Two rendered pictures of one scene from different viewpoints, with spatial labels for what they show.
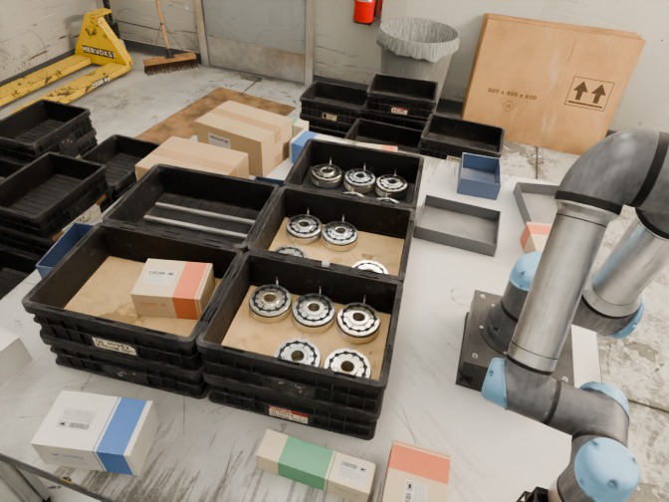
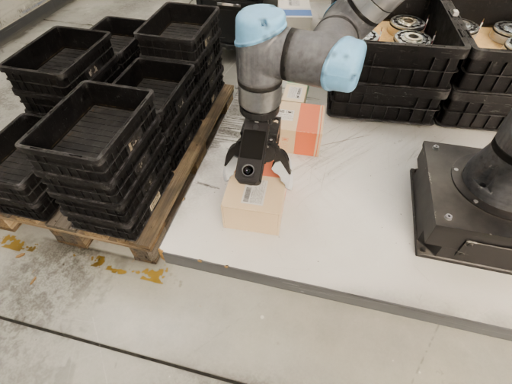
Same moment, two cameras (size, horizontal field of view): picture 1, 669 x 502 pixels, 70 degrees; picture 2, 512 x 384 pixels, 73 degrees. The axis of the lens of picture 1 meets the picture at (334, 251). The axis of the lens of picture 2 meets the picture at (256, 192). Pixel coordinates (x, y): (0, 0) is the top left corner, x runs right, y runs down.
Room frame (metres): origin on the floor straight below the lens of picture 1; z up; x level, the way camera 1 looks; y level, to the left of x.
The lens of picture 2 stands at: (0.30, -0.92, 1.31)
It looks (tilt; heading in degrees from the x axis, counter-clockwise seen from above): 49 degrees down; 89
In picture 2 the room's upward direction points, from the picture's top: straight up
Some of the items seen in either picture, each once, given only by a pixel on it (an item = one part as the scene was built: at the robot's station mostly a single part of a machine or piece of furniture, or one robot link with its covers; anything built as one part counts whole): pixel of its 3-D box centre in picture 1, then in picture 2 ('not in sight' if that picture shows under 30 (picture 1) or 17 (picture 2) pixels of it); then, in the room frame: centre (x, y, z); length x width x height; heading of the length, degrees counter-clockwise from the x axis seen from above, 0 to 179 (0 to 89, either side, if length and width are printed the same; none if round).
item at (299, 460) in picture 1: (316, 466); (297, 87); (0.45, 0.00, 0.73); 0.24 x 0.06 x 0.06; 76
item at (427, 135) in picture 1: (454, 169); not in sight; (2.26, -0.61, 0.37); 0.40 x 0.30 x 0.45; 75
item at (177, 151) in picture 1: (195, 178); not in sight; (1.39, 0.50, 0.78); 0.30 x 0.22 x 0.16; 74
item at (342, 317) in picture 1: (358, 319); not in sight; (0.75, -0.07, 0.86); 0.10 x 0.10 x 0.01
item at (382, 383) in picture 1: (307, 314); (394, 15); (0.70, 0.05, 0.92); 0.40 x 0.30 x 0.02; 80
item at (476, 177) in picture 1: (479, 175); not in sight; (1.63, -0.54, 0.74); 0.20 x 0.15 x 0.07; 170
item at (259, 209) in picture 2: not in sight; (257, 192); (0.31, -0.42, 0.74); 0.16 x 0.12 x 0.07; 78
